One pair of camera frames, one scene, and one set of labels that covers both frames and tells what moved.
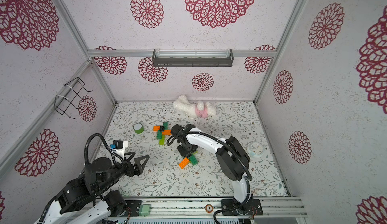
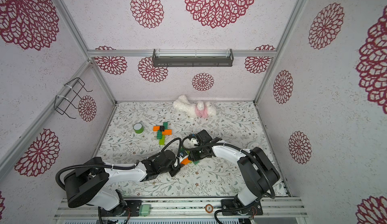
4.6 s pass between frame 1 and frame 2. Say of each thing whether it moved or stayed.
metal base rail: stayed
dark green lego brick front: stayed
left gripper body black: moved
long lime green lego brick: stayed
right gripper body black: moved
